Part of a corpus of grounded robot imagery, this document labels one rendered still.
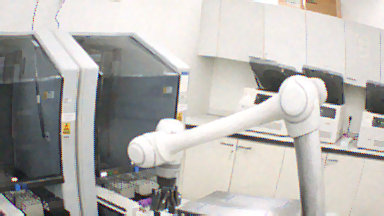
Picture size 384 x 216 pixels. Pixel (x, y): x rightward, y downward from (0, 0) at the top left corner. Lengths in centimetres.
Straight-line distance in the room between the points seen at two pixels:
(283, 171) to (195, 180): 95
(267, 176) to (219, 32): 152
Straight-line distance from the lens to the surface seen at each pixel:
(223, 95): 483
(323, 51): 406
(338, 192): 384
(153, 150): 146
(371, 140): 371
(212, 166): 423
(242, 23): 438
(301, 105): 120
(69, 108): 166
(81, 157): 176
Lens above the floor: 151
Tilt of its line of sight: 7 degrees down
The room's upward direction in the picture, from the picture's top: 6 degrees clockwise
